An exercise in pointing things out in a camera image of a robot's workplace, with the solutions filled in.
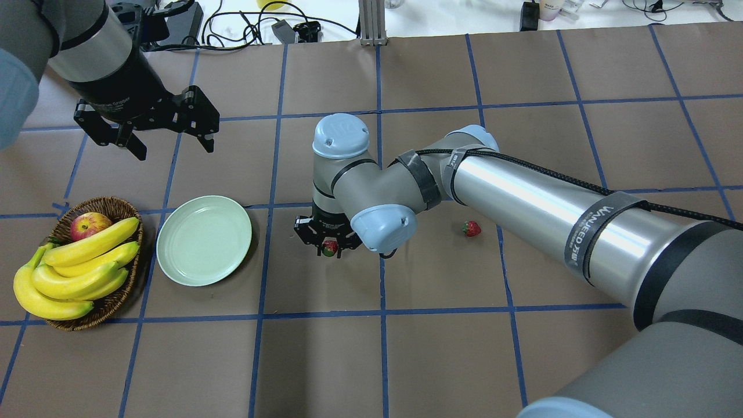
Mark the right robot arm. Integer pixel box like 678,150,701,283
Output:
294,113,742,417

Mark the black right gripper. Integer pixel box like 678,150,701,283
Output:
294,202,363,256

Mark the aluminium frame post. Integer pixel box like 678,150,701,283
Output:
358,0,388,46

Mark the red apple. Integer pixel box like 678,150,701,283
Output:
69,212,113,242

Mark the light green plate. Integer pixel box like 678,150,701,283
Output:
156,195,253,287

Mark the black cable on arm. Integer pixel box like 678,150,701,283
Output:
415,148,743,230

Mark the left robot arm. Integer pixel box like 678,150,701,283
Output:
1,1,219,161

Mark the red strawberry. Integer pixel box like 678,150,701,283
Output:
461,220,481,237
320,240,340,257

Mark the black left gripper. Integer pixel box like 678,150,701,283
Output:
70,53,220,161

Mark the brown wicker basket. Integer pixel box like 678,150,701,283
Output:
41,196,145,331

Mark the yellow banana bunch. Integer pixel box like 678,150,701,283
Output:
13,217,140,320

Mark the black power adapter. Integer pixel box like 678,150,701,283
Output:
518,1,540,32

